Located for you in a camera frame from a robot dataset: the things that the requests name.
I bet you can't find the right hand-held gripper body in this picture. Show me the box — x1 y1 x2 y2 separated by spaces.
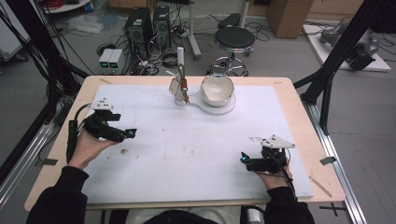
247 133 297 175

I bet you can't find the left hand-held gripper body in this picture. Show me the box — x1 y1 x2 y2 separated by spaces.
83 97 128 144

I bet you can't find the white peg stand with base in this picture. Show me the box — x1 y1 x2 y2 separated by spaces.
165 46 237 117

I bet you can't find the brown strap keychain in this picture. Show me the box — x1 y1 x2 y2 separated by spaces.
177 63 191 105

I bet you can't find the person's right hand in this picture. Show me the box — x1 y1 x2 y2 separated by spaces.
255 163 294 191

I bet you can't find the person's left hand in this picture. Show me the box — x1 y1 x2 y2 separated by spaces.
67 126 119 171

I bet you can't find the wooden table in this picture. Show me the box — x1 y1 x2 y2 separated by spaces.
23 75 347 212

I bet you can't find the thin wooden stick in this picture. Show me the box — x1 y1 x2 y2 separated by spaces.
308 175 333 199

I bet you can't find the grey bench power supply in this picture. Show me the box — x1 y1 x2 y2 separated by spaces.
98 48 114 75
107 49 124 76

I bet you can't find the white foam mat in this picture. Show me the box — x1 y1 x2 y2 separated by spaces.
81 84 315 206

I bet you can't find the grey tape piece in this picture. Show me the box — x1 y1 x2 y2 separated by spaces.
319 156 338 166

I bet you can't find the white ceramic bowl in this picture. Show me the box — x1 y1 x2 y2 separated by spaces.
200 74 235 107

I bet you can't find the large black computer tower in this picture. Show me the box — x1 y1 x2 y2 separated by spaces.
123 7 154 61

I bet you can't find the person's dark lap clothing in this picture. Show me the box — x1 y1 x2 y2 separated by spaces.
106 206 250 224

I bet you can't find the clear plastic bag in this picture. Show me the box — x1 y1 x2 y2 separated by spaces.
66 14 105 35

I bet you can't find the slim black computer tower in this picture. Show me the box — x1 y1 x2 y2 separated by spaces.
152 5 172 50

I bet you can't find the white floor board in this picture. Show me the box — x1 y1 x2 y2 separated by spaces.
302 23 392 73

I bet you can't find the white desk leg with foot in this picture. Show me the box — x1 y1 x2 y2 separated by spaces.
186 0 203 61

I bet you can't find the black round stool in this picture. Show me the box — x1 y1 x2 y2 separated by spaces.
212 25 257 77

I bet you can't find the cardboard box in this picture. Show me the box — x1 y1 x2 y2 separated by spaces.
266 0 315 39

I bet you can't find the grey device on floor board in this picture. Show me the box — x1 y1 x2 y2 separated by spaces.
318 21 381 72

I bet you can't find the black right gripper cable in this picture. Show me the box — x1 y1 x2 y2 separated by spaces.
270 154 298 202

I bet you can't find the aluminium floor rail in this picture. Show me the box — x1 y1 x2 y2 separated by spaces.
303 101 369 224
0 123 54 208

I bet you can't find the tangle of floor cables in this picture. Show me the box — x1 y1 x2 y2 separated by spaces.
129 46 190 77

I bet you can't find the black metal frame strut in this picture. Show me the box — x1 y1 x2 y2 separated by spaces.
292 0 390 136
0 0 92 125

